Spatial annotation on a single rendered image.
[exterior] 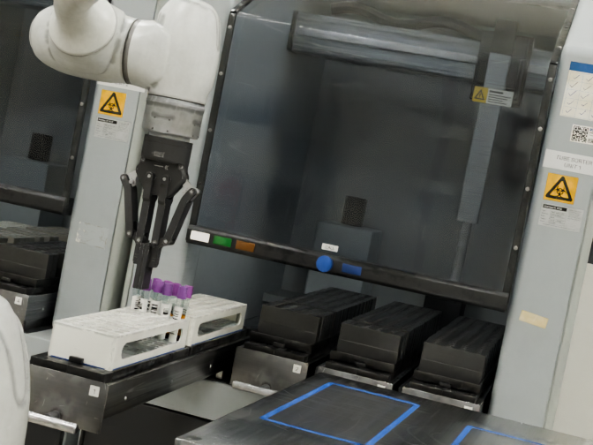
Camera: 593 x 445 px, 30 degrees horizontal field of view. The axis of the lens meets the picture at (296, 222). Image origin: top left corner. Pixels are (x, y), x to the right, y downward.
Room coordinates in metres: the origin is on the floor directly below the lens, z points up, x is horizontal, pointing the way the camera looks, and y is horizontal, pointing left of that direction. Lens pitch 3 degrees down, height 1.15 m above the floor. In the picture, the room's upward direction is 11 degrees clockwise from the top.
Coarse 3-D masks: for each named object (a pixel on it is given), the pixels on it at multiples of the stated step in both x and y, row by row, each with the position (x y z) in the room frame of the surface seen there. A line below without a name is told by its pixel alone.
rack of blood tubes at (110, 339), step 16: (64, 320) 1.57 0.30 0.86; (80, 320) 1.60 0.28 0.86; (96, 320) 1.63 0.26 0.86; (112, 320) 1.64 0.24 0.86; (128, 320) 1.68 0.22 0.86; (144, 320) 1.71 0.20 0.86; (160, 320) 1.73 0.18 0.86; (176, 320) 1.76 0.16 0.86; (64, 336) 1.54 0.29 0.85; (80, 336) 1.53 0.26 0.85; (96, 336) 1.52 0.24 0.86; (112, 336) 1.52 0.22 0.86; (128, 336) 1.56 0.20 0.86; (144, 336) 1.62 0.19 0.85; (48, 352) 1.55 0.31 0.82; (64, 352) 1.53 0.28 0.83; (80, 352) 1.53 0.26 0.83; (96, 352) 1.52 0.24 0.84; (112, 352) 1.52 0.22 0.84; (128, 352) 1.70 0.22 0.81; (144, 352) 1.63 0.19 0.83; (160, 352) 1.69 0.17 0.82; (112, 368) 1.52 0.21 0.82
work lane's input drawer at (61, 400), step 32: (192, 352) 1.82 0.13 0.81; (224, 352) 1.96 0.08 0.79; (32, 384) 1.50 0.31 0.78; (64, 384) 1.49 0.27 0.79; (96, 384) 1.48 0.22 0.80; (128, 384) 1.54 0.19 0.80; (160, 384) 1.67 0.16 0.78; (32, 416) 1.46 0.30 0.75; (64, 416) 1.49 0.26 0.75; (96, 416) 1.48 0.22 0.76
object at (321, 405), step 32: (320, 384) 1.69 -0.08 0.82; (352, 384) 1.75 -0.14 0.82; (224, 416) 1.37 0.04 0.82; (256, 416) 1.40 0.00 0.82; (288, 416) 1.44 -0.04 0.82; (320, 416) 1.48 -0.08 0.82; (352, 416) 1.51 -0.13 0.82; (384, 416) 1.55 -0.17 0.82; (416, 416) 1.60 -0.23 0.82; (448, 416) 1.64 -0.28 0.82; (480, 416) 1.69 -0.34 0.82
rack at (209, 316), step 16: (192, 304) 1.97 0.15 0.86; (208, 304) 2.01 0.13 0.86; (224, 304) 2.05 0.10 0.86; (240, 304) 2.10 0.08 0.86; (192, 320) 1.82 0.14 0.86; (208, 320) 1.89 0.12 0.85; (224, 320) 2.11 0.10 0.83; (240, 320) 2.08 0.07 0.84; (192, 336) 1.83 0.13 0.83; (208, 336) 1.91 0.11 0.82
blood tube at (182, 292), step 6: (180, 288) 1.76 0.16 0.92; (186, 288) 1.76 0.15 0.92; (180, 294) 1.76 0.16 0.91; (186, 294) 1.77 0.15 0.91; (180, 300) 1.76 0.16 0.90; (180, 306) 1.76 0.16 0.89; (174, 312) 1.76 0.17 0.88; (180, 312) 1.76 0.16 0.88; (174, 318) 1.76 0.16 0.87; (180, 318) 1.77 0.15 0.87; (174, 330) 1.76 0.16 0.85; (174, 336) 1.76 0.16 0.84; (174, 342) 1.76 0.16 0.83
